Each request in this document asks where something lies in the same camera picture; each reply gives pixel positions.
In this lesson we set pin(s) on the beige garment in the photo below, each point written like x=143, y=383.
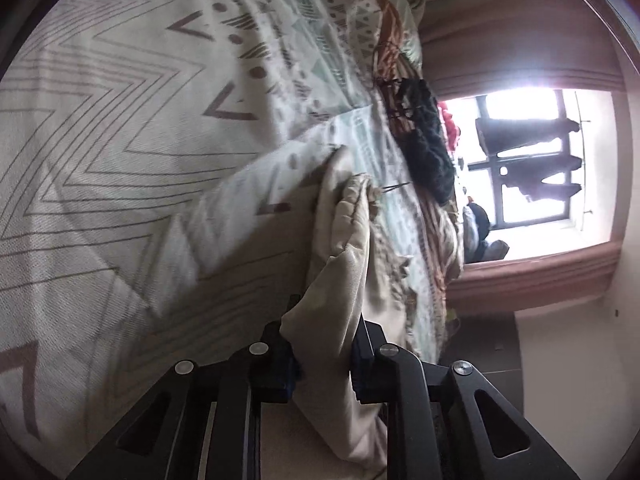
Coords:
x=340, y=280

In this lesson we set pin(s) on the patterned white blanket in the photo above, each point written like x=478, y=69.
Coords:
x=125, y=160

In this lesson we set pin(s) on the window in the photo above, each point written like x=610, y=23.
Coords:
x=525, y=105

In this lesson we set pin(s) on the black knitted garment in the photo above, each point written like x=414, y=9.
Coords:
x=425, y=145

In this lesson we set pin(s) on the hanging dark clothes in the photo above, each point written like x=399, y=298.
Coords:
x=525, y=135

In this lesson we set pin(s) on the red cloth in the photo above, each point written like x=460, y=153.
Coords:
x=450, y=130

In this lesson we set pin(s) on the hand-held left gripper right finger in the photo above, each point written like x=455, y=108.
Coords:
x=357, y=366

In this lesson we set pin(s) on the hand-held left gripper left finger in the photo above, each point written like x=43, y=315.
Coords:
x=289, y=375

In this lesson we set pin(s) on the dark clothing pile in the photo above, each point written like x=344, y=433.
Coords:
x=480, y=220

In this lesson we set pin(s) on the pink curtain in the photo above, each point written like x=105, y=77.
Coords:
x=500, y=50

